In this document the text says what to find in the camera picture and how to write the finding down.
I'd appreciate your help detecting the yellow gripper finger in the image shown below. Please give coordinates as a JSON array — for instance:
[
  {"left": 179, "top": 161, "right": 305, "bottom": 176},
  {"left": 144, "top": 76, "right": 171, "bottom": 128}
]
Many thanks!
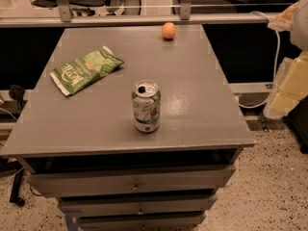
[
  {"left": 263, "top": 56, "right": 308, "bottom": 119},
  {"left": 268, "top": 3, "right": 298, "bottom": 32}
]

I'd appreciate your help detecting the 7up soda can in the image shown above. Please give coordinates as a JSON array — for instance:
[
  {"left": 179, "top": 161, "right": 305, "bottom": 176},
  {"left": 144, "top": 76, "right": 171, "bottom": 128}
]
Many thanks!
[{"left": 132, "top": 80, "right": 161, "bottom": 133}]

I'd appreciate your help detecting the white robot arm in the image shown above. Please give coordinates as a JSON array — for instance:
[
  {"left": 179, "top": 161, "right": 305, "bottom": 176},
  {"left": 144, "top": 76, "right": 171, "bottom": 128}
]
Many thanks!
[{"left": 263, "top": 0, "right": 308, "bottom": 119}]

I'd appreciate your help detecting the orange fruit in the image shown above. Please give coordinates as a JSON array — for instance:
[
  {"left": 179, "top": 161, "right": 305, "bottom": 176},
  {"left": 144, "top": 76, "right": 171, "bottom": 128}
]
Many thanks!
[{"left": 162, "top": 22, "right": 176, "bottom": 39}]

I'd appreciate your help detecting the top grey drawer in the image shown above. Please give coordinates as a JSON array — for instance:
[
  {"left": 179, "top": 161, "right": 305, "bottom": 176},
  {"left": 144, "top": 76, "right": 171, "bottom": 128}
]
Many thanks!
[{"left": 28, "top": 165, "right": 235, "bottom": 197}]

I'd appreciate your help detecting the grey drawer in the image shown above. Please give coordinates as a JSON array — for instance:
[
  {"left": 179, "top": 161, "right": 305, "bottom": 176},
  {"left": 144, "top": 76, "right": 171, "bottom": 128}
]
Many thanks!
[
  {"left": 78, "top": 212, "right": 205, "bottom": 231},
  {"left": 60, "top": 194, "right": 217, "bottom": 218},
  {"left": 28, "top": 165, "right": 235, "bottom": 197}
]

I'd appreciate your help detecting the middle grey drawer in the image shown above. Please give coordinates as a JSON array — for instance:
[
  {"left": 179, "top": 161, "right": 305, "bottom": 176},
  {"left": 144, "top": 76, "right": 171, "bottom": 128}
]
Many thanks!
[{"left": 60, "top": 194, "right": 217, "bottom": 218}]

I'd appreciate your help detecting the bottom grey drawer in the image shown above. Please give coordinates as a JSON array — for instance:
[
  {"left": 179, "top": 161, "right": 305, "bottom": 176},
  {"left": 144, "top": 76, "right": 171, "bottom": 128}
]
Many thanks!
[{"left": 78, "top": 212, "right": 205, "bottom": 231}]

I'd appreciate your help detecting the grey metal railing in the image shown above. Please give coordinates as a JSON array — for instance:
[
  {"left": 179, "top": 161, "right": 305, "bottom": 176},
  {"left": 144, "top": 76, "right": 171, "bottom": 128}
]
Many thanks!
[{"left": 0, "top": 0, "right": 277, "bottom": 28}]

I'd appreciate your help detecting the grey drawer cabinet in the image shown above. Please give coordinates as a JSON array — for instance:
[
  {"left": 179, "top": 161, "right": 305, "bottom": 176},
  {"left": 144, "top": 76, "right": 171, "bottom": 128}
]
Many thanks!
[{"left": 0, "top": 24, "right": 256, "bottom": 231}]

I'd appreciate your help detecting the green chip bag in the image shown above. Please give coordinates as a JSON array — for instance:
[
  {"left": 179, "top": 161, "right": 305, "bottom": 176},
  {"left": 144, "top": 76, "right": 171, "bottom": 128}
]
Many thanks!
[{"left": 50, "top": 46, "right": 123, "bottom": 96}]

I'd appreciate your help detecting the black stand leg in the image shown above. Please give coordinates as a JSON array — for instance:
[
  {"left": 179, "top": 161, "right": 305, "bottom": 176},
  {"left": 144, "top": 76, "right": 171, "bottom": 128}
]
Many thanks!
[{"left": 10, "top": 168, "right": 25, "bottom": 207}]

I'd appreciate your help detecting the white cable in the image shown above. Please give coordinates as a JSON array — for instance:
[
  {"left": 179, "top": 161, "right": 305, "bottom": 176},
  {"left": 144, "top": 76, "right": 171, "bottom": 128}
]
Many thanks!
[{"left": 238, "top": 12, "right": 282, "bottom": 110}]

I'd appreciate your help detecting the black cable clamp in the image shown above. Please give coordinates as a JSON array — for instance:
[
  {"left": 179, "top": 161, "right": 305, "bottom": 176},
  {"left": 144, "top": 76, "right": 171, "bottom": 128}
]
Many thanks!
[{"left": 9, "top": 85, "right": 25, "bottom": 110}]

